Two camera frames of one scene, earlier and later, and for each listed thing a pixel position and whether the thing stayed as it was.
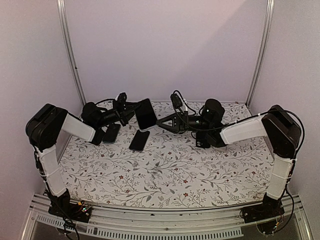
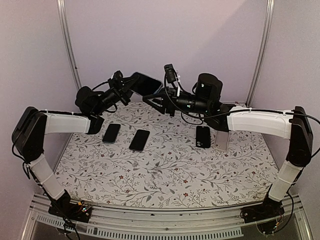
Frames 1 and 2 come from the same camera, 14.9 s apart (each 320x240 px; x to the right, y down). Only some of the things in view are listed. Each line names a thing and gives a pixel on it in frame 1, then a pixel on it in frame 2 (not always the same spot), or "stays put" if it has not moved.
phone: (146, 115) to (146, 84)
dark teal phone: (111, 133) stays put
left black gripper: (122, 111) to (121, 89)
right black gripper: (179, 122) to (169, 96)
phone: (139, 140) stays put
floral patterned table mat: (183, 162) stays put
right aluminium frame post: (269, 18) stays put
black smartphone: (202, 139) stays put
